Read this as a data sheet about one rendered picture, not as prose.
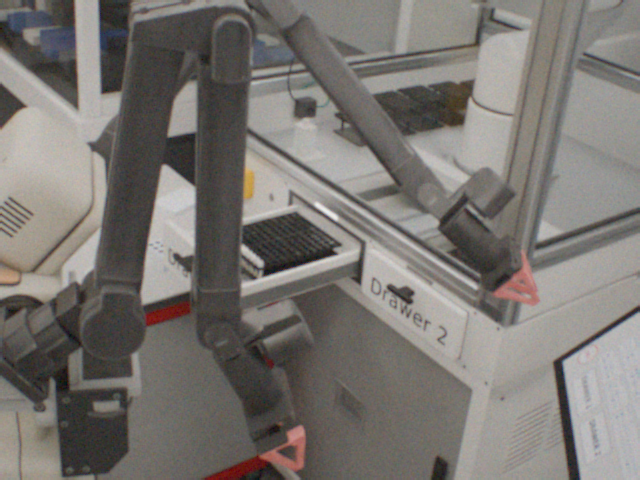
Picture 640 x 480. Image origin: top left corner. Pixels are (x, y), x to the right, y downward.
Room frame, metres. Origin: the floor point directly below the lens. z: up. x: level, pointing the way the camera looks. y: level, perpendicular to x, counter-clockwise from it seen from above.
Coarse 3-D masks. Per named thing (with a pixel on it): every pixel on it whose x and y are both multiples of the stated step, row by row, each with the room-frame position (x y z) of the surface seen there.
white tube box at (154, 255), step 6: (156, 240) 1.86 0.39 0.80; (162, 240) 1.87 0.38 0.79; (150, 246) 1.83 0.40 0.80; (156, 246) 1.83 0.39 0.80; (162, 246) 1.85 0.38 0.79; (150, 252) 1.82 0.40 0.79; (156, 252) 1.80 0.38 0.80; (162, 252) 1.81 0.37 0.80; (150, 258) 1.82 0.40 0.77; (156, 258) 1.80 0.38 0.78; (162, 258) 1.78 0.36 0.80; (156, 264) 1.80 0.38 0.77; (162, 264) 1.78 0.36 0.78; (162, 270) 1.78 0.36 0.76; (168, 270) 1.79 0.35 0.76
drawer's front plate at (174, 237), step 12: (168, 228) 1.70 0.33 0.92; (180, 228) 1.70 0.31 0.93; (168, 240) 1.70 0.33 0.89; (180, 240) 1.66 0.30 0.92; (192, 240) 1.65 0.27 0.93; (168, 252) 1.70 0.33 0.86; (180, 252) 1.66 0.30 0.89; (192, 252) 1.62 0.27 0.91; (168, 264) 1.70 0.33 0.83; (180, 276) 1.66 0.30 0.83
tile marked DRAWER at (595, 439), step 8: (592, 416) 1.09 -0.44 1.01; (600, 416) 1.08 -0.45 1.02; (584, 424) 1.09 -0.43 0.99; (592, 424) 1.08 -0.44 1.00; (600, 424) 1.07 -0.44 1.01; (584, 432) 1.07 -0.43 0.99; (592, 432) 1.06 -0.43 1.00; (600, 432) 1.05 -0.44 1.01; (608, 432) 1.04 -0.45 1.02; (584, 440) 1.05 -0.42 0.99; (592, 440) 1.04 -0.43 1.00; (600, 440) 1.03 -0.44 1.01; (608, 440) 1.02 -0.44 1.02; (584, 448) 1.04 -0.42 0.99; (592, 448) 1.03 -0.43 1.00; (600, 448) 1.02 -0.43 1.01; (608, 448) 1.01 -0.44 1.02; (584, 456) 1.02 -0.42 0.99; (592, 456) 1.01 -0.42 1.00; (600, 456) 1.00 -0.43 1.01
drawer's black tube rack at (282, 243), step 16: (256, 224) 1.80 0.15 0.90; (272, 224) 1.81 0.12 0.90; (288, 224) 1.81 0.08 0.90; (304, 224) 1.82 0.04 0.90; (256, 240) 1.73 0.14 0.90; (272, 240) 1.73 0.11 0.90; (288, 240) 1.74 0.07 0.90; (304, 240) 1.75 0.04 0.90; (320, 240) 1.76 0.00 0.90; (336, 240) 1.76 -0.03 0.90; (256, 256) 1.71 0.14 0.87; (272, 256) 1.66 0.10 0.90; (288, 256) 1.67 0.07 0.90; (304, 256) 1.68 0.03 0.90; (320, 256) 1.74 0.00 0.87; (272, 272) 1.65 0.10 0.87
